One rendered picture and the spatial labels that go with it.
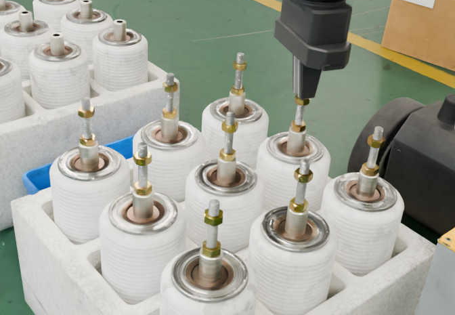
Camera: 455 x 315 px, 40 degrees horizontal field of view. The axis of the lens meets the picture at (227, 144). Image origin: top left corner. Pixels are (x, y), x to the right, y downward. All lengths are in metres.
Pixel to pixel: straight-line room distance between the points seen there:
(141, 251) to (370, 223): 0.26
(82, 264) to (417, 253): 0.40
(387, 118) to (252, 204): 0.41
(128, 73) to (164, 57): 0.56
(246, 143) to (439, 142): 0.32
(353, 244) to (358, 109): 0.78
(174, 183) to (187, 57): 0.89
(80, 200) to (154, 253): 0.13
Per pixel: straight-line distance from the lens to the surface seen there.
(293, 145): 0.81
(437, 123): 1.04
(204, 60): 1.66
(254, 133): 0.87
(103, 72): 1.11
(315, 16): 0.70
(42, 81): 1.06
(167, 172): 0.81
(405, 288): 0.81
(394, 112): 1.09
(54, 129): 1.04
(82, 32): 1.18
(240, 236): 0.75
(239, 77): 0.87
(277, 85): 1.56
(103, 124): 1.08
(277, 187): 0.81
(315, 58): 0.70
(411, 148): 1.03
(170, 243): 0.68
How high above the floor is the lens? 0.68
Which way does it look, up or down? 32 degrees down
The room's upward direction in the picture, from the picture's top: 4 degrees clockwise
